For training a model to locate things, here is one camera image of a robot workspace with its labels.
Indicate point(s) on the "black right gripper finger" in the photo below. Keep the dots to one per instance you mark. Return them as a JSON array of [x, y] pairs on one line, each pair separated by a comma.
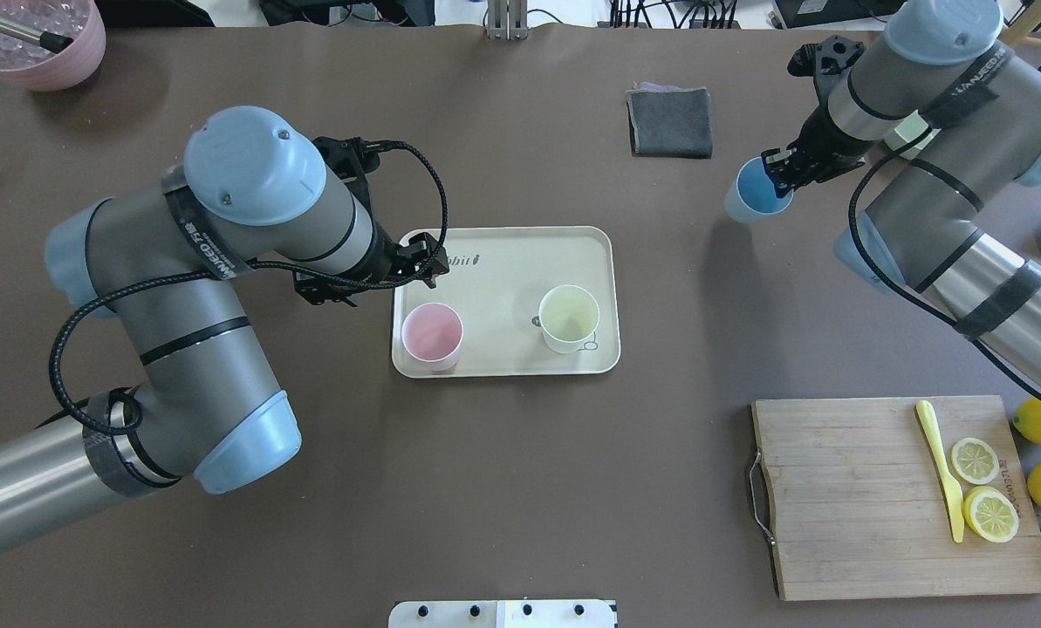
[[785, 168]]

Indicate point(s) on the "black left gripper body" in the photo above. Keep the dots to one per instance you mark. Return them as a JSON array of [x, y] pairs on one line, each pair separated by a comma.
[[386, 258]]

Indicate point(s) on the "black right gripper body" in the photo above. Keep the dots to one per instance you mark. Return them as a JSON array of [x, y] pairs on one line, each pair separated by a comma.
[[818, 139]]

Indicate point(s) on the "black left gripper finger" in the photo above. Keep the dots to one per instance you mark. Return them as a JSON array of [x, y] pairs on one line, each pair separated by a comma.
[[423, 258]]

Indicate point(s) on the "blue plastic cup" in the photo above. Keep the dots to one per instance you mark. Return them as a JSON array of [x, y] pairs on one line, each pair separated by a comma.
[[752, 195]]

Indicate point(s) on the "pink plastic cup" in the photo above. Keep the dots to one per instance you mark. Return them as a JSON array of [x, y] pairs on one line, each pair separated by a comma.
[[432, 335]]

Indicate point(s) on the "pale yellow plastic cup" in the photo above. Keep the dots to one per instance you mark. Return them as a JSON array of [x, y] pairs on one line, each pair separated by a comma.
[[568, 316]]

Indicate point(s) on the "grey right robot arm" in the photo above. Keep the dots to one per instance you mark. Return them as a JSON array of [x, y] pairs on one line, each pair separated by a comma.
[[944, 61]]

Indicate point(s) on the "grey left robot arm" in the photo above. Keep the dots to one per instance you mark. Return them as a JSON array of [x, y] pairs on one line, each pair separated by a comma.
[[249, 193]]

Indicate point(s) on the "beige rabbit tray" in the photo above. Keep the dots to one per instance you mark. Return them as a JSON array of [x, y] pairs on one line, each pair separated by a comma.
[[496, 279]]

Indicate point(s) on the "green plastic bowl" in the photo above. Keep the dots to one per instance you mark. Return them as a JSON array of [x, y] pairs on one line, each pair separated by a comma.
[[909, 129]]

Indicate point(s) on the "grey folded cloth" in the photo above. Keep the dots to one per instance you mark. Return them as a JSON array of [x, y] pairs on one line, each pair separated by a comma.
[[670, 122]]

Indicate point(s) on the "wooden stand with round base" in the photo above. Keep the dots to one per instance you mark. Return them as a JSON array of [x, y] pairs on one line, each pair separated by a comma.
[[1019, 33]]

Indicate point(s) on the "upper lemon slice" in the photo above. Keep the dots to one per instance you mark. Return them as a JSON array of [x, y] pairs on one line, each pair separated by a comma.
[[974, 461]]

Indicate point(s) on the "lemon slice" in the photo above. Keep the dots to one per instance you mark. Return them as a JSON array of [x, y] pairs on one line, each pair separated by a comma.
[[974, 461], [990, 514]]

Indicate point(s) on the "wooden cutting board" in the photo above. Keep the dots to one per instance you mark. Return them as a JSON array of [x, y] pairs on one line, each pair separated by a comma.
[[855, 510]]

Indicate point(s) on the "yellow plastic knife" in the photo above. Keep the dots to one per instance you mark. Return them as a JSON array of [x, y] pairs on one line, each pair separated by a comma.
[[951, 489]]

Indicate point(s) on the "pink ribbed bowl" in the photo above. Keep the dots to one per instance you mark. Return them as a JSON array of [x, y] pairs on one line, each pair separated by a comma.
[[31, 67]]

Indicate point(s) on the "lower lemon slice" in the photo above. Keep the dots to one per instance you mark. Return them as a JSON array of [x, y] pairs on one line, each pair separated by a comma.
[[990, 514]]

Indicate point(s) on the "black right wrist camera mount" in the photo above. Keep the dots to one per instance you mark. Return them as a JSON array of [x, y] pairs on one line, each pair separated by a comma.
[[827, 62]]

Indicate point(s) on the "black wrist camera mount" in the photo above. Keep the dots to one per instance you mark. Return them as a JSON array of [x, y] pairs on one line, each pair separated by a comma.
[[348, 159], [827, 62]]

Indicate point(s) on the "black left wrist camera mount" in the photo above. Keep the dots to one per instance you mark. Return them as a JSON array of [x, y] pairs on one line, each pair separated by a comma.
[[348, 159]]

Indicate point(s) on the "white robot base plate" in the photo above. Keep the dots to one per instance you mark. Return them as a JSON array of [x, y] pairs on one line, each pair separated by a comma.
[[554, 612]]

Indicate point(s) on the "metal handled scoop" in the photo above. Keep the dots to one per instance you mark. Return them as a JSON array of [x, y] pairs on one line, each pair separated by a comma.
[[50, 41]]

